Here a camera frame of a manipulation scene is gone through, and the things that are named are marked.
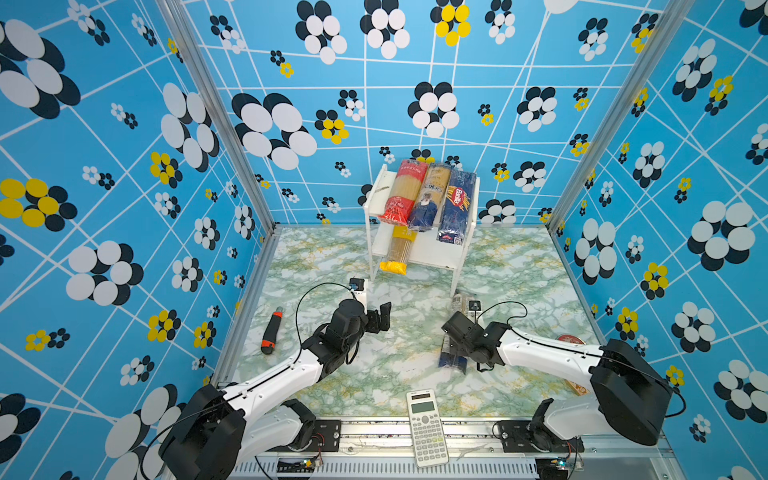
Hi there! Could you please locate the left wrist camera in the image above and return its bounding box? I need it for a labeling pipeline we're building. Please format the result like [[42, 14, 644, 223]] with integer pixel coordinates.
[[349, 277, 367, 307]]

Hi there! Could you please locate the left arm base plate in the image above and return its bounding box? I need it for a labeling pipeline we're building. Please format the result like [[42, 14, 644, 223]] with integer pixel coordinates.
[[269, 419, 342, 453]]

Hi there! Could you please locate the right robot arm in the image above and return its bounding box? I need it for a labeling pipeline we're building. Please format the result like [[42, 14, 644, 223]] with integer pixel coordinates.
[[442, 312, 673, 451]]

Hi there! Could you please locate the small wooden block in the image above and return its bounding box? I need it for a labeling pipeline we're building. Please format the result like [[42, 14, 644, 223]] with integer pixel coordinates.
[[571, 383, 589, 396]]

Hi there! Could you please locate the aluminium front rail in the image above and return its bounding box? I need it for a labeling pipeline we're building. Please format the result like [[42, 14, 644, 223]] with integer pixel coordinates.
[[158, 415, 685, 480]]

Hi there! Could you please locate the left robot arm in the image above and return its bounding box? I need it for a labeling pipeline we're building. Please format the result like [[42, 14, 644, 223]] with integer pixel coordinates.
[[159, 299, 392, 479]]

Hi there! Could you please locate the red black utility knife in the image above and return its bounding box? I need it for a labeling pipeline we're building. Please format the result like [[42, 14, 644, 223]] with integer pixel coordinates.
[[260, 307, 283, 355]]

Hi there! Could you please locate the white calculator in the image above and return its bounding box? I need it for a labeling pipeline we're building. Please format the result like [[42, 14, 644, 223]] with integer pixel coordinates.
[[406, 390, 449, 468]]

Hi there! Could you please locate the yellow pasta bag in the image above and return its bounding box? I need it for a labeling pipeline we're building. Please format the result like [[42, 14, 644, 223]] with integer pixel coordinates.
[[379, 226, 418, 276]]

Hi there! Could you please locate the blue clear spaghetti bag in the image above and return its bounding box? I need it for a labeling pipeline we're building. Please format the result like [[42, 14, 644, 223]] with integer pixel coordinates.
[[408, 164, 452, 232]]

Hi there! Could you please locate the white two-tier shelf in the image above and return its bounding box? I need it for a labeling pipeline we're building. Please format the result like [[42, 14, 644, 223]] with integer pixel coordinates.
[[363, 164, 480, 296]]

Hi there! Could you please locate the red spaghetti bag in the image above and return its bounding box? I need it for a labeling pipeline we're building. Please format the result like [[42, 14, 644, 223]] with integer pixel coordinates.
[[379, 159, 428, 226]]

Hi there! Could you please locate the blue Barilla pasta box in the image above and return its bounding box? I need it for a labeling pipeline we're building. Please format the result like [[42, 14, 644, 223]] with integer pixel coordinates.
[[437, 170, 476, 245]]

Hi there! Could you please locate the clear grey spaghetti bag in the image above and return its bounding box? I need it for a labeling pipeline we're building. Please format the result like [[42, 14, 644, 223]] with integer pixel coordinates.
[[438, 291, 480, 374]]

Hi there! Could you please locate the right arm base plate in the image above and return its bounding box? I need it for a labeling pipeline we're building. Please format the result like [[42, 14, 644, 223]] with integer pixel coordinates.
[[492, 420, 585, 454]]

